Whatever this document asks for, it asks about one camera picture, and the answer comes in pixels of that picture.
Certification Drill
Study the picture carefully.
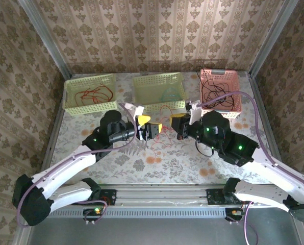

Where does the floral patterned tablecloth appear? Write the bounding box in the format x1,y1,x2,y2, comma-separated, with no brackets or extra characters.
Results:
41,71,283,184

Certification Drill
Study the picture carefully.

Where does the black gripper wire loop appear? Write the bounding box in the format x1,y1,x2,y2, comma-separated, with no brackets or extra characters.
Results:
195,140,214,158

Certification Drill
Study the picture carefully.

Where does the purple looped cable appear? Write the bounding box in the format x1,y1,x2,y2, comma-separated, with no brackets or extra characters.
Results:
243,201,259,245

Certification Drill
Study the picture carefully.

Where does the thin teal green cable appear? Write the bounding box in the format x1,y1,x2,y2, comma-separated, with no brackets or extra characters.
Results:
160,86,181,102

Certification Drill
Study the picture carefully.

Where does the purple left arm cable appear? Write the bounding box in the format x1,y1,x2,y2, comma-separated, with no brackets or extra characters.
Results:
16,102,139,228

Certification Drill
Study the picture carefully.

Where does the pink perforated plastic basket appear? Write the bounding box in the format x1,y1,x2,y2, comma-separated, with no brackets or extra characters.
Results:
199,67,243,120

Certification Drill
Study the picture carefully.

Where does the grey slotted cable duct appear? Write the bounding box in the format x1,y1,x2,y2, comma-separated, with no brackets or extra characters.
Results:
62,210,229,219

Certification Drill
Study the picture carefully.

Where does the pale yellow perforated basket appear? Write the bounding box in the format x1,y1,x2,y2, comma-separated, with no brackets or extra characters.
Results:
63,73,118,117
132,72,188,113

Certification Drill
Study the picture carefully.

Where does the aluminium frame post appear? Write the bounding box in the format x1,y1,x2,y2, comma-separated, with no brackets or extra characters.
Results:
247,0,299,77
18,0,73,79

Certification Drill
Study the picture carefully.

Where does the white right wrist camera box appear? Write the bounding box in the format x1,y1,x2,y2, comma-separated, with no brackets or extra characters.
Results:
185,100,203,126

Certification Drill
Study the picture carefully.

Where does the small circuit board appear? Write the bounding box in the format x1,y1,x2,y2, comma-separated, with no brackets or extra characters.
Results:
224,206,247,224
82,206,105,226

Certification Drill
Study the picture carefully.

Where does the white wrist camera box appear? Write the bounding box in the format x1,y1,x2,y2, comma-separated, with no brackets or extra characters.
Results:
185,100,203,126
124,103,145,120

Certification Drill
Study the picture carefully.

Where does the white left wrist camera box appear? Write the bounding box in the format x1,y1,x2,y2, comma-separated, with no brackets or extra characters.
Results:
124,103,145,120

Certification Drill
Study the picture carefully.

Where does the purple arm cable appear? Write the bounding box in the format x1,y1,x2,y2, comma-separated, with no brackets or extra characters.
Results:
192,91,304,188
16,102,139,228

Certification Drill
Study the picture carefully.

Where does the aluminium frame side rail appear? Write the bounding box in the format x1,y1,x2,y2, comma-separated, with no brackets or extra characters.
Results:
36,75,72,187
248,72,283,159

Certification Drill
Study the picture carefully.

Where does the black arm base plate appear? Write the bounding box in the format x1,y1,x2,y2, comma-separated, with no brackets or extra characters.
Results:
207,188,226,205
98,188,117,206

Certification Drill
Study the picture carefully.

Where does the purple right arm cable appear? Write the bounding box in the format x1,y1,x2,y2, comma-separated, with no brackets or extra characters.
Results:
192,91,304,188

